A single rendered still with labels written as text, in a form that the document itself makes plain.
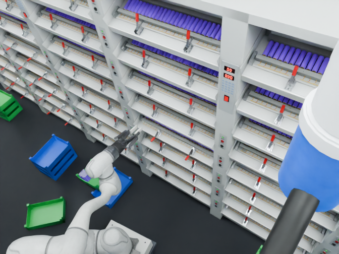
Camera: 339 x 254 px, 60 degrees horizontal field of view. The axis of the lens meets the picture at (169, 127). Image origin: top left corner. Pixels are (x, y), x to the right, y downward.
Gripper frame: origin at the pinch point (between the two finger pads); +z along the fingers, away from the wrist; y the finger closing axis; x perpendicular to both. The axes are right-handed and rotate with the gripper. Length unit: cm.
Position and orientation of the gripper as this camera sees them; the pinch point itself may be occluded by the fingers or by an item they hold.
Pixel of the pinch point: (135, 130)
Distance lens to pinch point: 190.0
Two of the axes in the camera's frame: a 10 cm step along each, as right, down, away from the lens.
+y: -8.2, -4.1, 4.0
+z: 5.8, -5.9, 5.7
